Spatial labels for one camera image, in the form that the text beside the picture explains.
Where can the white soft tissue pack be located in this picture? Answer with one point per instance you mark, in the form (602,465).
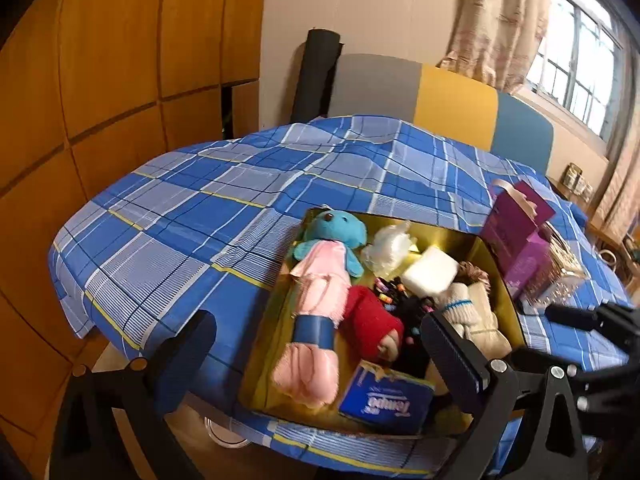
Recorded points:
(430,270)

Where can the wooden wardrobe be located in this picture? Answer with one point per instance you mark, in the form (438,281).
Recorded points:
(100,60)

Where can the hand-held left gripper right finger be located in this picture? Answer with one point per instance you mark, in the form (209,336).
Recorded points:
(450,355)

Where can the purple gift bag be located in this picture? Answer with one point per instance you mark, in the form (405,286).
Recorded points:
(515,240)

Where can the cream knitted cloth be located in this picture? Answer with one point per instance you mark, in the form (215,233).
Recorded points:
(487,320)

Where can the red knitted hat doll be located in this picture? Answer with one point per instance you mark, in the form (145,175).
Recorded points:
(367,320)

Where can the teal plush bear pink dress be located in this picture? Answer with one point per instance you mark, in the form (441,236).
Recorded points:
(332,230)

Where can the barred window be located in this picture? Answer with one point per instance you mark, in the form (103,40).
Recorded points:
(575,60)

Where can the silver ornate tissue box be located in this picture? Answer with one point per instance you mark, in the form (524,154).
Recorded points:
(560,265)

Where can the blue plaid bedsheet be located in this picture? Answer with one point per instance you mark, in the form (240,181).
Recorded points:
(200,200)

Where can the wooden desk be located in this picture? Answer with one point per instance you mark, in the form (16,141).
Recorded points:
(605,232)

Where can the brown fuzzy hair ball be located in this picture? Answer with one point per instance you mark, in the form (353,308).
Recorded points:
(472,274)

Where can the clear round container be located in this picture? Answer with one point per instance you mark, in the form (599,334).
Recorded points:
(225,432)

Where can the white plastic bag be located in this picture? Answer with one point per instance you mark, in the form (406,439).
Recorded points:
(390,250)

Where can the black rolled mat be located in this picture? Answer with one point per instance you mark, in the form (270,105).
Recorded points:
(315,75)

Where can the clear organizer with bottles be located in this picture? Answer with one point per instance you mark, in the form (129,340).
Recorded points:
(575,180)

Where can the gold metal box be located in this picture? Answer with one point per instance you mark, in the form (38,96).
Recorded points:
(272,330)

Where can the beige printed curtain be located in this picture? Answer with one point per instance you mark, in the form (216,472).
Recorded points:
(627,185)
(495,20)

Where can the pocket tissue pack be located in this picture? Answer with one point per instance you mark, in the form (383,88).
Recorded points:
(385,400)

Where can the grey yellow blue headboard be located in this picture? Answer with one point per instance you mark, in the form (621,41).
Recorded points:
(450,105)

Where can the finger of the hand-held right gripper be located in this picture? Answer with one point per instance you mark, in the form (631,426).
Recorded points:
(570,317)

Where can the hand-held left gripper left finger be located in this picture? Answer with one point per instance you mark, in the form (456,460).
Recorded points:
(185,355)

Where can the white doll with black hair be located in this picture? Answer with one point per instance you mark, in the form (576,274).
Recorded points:
(457,310)

